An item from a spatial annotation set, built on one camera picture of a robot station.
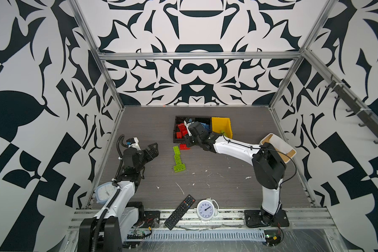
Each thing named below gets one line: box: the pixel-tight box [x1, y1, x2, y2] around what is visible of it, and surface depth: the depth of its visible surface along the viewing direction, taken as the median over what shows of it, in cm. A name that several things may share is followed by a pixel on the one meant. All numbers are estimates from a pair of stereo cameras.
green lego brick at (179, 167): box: [173, 163, 187, 173], surface depth 91 cm
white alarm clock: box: [196, 197, 220, 223], surface depth 76 cm
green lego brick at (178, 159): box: [173, 154, 182, 166], surface depth 94 cm
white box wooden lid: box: [259, 132, 297, 165], surface depth 95 cm
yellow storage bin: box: [211, 116, 234, 140], surface depth 105 cm
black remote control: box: [163, 194, 196, 231], surface depth 76 cm
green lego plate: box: [172, 145, 182, 156], surface depth 98 cm
